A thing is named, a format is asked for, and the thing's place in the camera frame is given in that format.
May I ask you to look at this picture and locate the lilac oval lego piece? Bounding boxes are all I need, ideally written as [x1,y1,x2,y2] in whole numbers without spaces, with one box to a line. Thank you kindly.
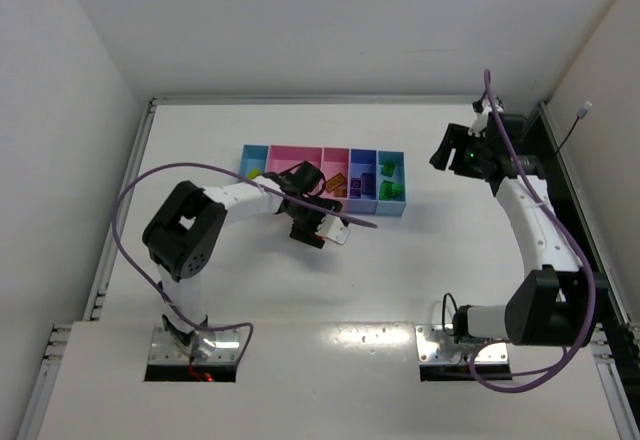
[349,177,362,199]

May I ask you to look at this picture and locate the lime curved lego brick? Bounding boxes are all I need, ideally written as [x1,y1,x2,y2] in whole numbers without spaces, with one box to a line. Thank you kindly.
[248,169,262,180]

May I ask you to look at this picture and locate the dark purple lego plate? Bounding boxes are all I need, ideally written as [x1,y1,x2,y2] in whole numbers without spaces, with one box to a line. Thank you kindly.
[361,173,376,196]

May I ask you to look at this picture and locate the long green lego brick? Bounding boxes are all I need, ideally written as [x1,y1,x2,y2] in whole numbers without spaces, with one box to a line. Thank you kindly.
[379,181,393,201]

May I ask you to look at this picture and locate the green square lego brick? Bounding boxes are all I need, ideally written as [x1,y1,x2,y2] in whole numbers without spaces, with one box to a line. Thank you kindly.
[391,183,404,199]

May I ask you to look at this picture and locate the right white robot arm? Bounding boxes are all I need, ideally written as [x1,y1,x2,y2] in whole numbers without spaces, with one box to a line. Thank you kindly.
[430,112,608,347]

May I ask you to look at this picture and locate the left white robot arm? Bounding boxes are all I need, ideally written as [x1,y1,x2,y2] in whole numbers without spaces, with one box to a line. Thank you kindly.
[142,161,349,347]

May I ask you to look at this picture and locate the large pink bin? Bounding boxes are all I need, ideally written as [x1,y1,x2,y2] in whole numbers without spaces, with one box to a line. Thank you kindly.
[262,145,326,199]

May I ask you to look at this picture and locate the small pink bin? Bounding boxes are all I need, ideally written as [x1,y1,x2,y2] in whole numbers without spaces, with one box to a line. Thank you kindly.
[321,147,350,211]

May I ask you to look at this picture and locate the right light blue bin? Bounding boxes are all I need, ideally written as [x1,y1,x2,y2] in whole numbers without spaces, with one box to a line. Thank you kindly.
[376,150,407,217]

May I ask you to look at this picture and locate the light blue bin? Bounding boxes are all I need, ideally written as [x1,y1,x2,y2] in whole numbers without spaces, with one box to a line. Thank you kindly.
[376,150,407,217]
[239,144,270,179]

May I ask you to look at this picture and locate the periwinkle blue bin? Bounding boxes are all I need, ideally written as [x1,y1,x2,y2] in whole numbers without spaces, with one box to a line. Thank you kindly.
[347,149,378,215]

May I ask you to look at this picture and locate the left light blue bin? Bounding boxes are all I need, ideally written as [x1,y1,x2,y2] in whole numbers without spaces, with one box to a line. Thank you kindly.
[239,144,270,179]

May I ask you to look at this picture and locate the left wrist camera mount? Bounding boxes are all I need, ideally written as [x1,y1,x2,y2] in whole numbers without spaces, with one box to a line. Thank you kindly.
[316,215,350,245]

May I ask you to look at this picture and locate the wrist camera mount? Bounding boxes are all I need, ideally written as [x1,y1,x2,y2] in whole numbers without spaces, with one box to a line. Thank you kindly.
[316,215,350,245]
[468,99,493,137]

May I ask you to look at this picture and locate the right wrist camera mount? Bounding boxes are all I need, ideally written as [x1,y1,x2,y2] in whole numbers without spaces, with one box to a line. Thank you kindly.
[468,99,493,137]

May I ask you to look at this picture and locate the black wall cable with plug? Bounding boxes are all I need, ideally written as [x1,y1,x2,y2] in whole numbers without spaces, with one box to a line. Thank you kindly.
[529,101,594,181]

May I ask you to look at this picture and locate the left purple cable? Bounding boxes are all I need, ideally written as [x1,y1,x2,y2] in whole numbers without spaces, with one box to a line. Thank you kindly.
[112,161,379,356]

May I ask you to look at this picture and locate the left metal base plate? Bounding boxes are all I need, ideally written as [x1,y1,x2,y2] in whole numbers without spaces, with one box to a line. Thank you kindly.
[148,325,240,367]

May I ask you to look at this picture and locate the metal base plate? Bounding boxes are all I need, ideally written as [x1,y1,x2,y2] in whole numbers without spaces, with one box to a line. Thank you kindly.
[148,325,240,367]
[415,324,509,367]

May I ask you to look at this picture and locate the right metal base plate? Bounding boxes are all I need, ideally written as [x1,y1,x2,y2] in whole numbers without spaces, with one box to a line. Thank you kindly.
[415,324,509,367]

